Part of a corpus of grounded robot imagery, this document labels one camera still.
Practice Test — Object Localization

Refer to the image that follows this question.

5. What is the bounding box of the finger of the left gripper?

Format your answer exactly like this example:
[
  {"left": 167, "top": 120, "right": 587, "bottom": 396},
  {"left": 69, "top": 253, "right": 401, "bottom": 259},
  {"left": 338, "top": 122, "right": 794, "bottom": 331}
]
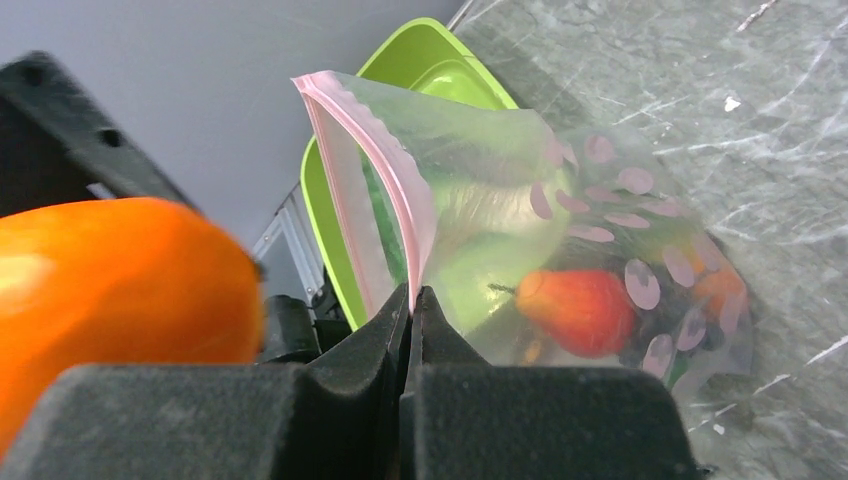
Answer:
[{"left": 1, "top": 51, "right": 194, "bottom": 216}]

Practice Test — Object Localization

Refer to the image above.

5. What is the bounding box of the green orange mango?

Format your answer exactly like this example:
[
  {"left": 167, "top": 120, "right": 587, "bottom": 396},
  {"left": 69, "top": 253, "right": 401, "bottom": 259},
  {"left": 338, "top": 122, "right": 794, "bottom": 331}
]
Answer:
[{"left": 683, "top": 242, "right": 748, "bottom": 334}]

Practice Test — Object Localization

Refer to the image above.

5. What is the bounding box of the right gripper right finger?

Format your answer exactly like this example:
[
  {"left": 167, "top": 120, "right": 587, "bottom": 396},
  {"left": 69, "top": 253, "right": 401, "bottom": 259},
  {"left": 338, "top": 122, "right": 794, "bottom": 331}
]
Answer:
[{"left": 400, "top": 287, "right": 703, "bottom": 479}]

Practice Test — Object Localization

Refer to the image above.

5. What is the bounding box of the black grape bunch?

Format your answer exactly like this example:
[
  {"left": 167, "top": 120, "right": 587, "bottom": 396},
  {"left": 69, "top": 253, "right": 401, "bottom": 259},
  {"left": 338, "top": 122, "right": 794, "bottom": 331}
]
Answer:
[{"left": 556, "top": 240, "right": 695, "bottom": 368}]

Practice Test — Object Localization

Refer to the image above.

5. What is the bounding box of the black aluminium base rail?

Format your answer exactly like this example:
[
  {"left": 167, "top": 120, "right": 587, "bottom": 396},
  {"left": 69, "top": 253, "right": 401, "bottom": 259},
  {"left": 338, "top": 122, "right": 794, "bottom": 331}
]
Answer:
[{"left": 253, "top": 184, "right": 325, "bottom": 305}]

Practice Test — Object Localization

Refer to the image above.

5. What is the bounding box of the orange fruit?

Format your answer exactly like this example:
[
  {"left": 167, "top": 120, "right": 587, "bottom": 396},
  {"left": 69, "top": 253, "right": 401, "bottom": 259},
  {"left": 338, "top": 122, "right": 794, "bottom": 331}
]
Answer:
[{"left": 1, "top": 197, "right": 265, "bottom": 450}]

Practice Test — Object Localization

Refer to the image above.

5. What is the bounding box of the red bell pepper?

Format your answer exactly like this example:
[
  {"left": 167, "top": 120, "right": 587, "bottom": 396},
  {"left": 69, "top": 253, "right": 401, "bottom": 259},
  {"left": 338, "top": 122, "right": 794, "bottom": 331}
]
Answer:
[{"left": 515, "top": 269, "right": 636, "bottom": 359}]

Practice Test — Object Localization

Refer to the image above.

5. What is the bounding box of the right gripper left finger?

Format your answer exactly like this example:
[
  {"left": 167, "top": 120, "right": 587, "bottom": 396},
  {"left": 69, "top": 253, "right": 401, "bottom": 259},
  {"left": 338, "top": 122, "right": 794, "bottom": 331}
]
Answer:
[{"left": 1, "top": 286, "right": 409, "bottom": 479}]

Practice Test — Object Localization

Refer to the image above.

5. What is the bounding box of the green plastic tray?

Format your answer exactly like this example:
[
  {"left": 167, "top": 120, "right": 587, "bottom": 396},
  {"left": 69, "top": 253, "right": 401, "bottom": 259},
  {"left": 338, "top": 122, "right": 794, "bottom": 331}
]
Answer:
[{"left": 300, "top": 17, "right": 518, "bottom": 331}]

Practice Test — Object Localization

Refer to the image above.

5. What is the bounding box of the clear zip top bag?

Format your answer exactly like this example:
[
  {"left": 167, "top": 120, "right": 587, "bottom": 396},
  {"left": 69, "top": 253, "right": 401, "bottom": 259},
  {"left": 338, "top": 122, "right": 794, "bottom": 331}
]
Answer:
[{"left": 294, "top": 71, "right": 754, "bottom": 398}]

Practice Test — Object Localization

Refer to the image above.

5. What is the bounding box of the green bok choy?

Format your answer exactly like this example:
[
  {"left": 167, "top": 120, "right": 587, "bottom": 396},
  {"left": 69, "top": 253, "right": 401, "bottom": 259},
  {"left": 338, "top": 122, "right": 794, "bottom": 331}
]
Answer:
[{"left": 350, "top": 132, "right": 575, "bottom": 333}]

